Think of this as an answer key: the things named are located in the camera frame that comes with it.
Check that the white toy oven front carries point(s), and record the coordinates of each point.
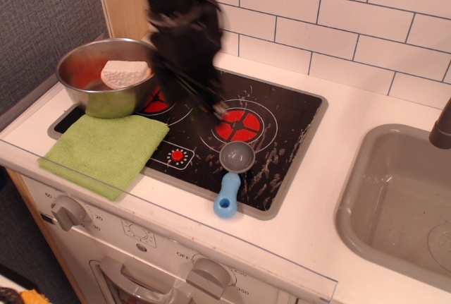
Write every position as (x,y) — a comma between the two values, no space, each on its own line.
(115,260)

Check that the grey oven knob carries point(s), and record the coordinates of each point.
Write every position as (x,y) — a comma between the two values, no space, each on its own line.
(209,277)
(67,212)

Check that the grey right oven knob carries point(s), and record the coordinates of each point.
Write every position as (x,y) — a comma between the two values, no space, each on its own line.
(209,277)

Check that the grey faucet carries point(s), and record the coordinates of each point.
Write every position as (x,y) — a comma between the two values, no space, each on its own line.
(440,135)

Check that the grey sink basin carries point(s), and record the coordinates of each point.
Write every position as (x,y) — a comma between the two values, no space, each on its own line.
(395,207)

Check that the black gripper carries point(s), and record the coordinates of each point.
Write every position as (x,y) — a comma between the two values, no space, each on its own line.
(187,37)

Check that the orange yellow object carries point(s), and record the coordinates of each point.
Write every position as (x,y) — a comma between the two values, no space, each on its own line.
(33,297)

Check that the black toy stove top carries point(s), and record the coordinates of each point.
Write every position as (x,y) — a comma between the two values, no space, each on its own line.
(277,121)

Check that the grey left oven knob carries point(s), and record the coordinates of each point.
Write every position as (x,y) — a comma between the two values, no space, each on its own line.
(67,212)

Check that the green microfiber cloth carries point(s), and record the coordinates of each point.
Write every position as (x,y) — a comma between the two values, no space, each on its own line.
(104,155)

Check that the white orange toy food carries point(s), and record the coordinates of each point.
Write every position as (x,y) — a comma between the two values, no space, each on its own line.
(120,74)

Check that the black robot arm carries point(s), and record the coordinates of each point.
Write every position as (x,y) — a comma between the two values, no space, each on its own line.
(187,36)

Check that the red stove button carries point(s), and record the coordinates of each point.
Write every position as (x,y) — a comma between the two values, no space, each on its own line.
(177,156)

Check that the silver metal bowl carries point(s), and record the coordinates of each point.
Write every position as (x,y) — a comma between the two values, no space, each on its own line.
(79,71)

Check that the blue handled grey spoon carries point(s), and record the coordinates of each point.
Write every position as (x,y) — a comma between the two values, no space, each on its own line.
(236,158)

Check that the wooden side panel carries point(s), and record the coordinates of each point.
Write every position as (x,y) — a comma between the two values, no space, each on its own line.
(126,18)

